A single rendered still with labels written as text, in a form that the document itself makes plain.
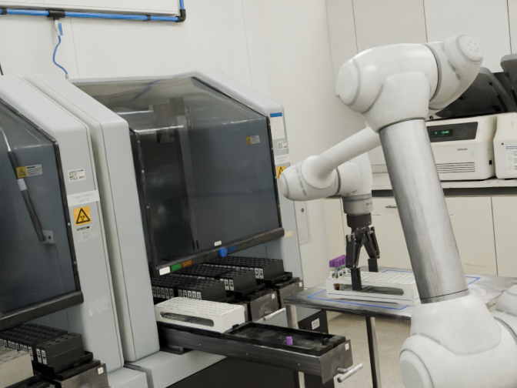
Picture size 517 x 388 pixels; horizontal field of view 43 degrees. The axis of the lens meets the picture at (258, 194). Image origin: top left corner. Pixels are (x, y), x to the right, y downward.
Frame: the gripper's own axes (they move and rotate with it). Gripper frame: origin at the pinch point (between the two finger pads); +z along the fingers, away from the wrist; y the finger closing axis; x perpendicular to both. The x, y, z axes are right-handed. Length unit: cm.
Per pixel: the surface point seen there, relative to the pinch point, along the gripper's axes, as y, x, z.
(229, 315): -37.9, 22.9, 1.9
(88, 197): -60, 49, -36
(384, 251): 197, 101, 41
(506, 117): 200, 19, -37
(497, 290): 14.6, -34.9, 5.6
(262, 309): -6.5, 36.9, 11.2
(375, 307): -9.8, -8.2, 5.5
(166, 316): -38, 50, 5
